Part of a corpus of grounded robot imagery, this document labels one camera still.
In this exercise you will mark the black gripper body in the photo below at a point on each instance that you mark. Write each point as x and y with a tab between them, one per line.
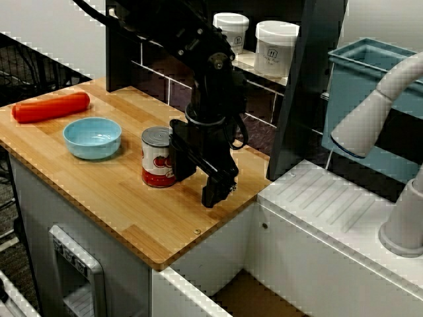
211	145

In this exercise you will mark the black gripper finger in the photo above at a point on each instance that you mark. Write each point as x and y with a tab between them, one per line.
218	190
183	152

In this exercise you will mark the tomato soup can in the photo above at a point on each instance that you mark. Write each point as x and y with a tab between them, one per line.
155	155

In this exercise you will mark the light blue plastic bowl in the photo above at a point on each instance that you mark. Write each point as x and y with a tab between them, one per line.
92	142

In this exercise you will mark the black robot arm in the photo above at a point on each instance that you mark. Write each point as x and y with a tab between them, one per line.
198	49

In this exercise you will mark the dark tiled backsplash panel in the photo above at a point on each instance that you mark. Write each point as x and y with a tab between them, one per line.
261	109

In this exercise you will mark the white toy sink unit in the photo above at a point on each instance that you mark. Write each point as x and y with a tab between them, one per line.
314	198

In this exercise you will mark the white lidded plastic jar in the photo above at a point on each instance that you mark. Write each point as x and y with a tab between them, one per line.
231	26
276	46

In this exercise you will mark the red toy sausage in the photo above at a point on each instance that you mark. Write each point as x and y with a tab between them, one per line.
51	107

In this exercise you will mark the teal plastic bin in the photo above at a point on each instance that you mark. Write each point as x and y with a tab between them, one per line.
347	99

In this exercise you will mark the white counter cabinet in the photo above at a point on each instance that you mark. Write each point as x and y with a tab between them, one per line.
39	204

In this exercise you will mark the dark kitchen shelf frame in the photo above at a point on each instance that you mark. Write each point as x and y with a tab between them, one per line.
297	99

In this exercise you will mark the white metal frame stand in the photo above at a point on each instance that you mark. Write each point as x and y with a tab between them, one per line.
13	297

